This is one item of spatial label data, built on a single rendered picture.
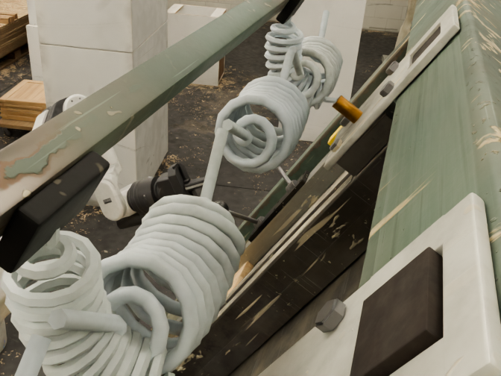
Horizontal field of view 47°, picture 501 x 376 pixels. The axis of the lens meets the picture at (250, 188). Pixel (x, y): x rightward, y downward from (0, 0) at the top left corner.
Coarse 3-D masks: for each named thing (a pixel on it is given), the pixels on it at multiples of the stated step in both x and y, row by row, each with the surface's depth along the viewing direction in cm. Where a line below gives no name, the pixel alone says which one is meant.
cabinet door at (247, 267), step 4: (244, 264) 127; (248, 264) 126; (244, 268) 125; (248, 268) 125; (252, 268) 126; (236, 272) 129; (240, 272) 124; (244, 272) 124; (248, 272) 124; (236, 276) 125; (240, 276) 122; (244, 276) 123; (236, 280) 122; (240, 280) 121; (236, 284) 120; (232, 288) 120; (228, 292) 120
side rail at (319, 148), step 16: (400, 48) 120; (384, 64) 124; (368, 80) 129; (368, 96) 127; (336, 128) 133; (320, 144) 136; (304, 160) 139; (320, 160) 138; (288, 176) 142; (272, 192) 146; (256, 208) 151
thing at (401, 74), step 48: (288, 48) 58; (432, 48) 52; (384, 96) 56; (336, 144) 60; (384, 144) 60; (336, 192) 65; (288, 240) 71; (336, 240) 67; (240, 288) 79; (288, 288) 72; (240, 336) 78
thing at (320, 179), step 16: (320, 176) 112; (336, 176) 111; (304, 192) 115; (320, 192) 114; (288, 208) 118; (304, 208) 117; (272, 224) 121; (288, 224) 120; (256, 240) 124; (272, 240) 123; (240, 256) 127; (256, 256) 126; (176, 320) 148; (176, 336) 144
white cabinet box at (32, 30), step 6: (30, 30) 506; (36, 30) 505; (30, 36) 508; (36, 36) 508; (30, 42) 511; (36, 42) 510; (30, 48) 514; (36, 48) 513; (30, 54) 517; (36, 54) 516; (30, 60) 519; (36, 60) 519; (36, 66) 521; (36, 72) 524; (36, 78) 527; (42, 78) 526
